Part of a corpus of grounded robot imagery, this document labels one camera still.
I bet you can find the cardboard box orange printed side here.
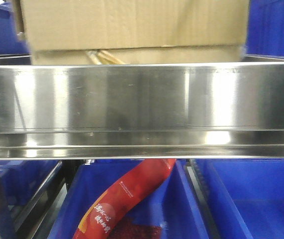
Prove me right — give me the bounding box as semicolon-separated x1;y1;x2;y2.
12;0;250;65

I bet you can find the blue bin centre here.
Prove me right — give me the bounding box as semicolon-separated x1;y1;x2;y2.
49;159;208;239

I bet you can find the blue bin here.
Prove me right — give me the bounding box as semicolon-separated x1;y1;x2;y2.
192;159;284;239
0;160;60;207
49;159;208;239
0;1;29;55
246;0;284;58

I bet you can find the red snack bag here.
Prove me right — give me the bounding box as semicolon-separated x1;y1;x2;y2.
73;158;176;239

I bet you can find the blue bin lower left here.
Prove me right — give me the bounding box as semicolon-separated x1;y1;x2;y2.
0;160;60;207

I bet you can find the blue bin upper right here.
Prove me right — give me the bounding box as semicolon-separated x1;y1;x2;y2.
246;0;284;58

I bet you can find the blue bin upper left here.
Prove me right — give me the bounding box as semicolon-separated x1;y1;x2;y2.
0;1;29;55

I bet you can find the stainless steel shelf rail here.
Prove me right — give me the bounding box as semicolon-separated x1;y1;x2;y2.
0;62;284;160

